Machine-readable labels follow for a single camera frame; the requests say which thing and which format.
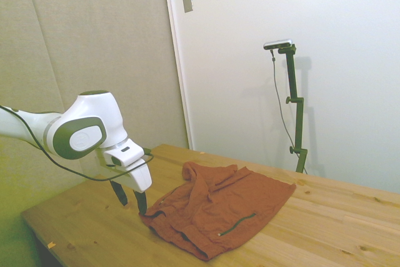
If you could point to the white door frame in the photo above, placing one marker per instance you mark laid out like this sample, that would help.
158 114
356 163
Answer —
175 45

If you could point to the rust orange shorts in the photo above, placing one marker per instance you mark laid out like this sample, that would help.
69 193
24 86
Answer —
218 204

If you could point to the dark jointed camera stand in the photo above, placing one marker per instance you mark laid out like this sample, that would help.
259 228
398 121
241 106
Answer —
298 123

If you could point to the small orange tape scrap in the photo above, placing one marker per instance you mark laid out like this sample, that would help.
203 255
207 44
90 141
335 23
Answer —
51 244

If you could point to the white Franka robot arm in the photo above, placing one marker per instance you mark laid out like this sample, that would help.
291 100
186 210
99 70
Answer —
90 113

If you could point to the grey camera on stand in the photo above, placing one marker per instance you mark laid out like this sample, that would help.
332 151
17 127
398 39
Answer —
278 44

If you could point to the grey wall switch plate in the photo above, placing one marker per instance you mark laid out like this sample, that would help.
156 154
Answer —
187 1

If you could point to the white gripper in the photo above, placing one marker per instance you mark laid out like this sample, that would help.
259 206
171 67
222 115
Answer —
140 179

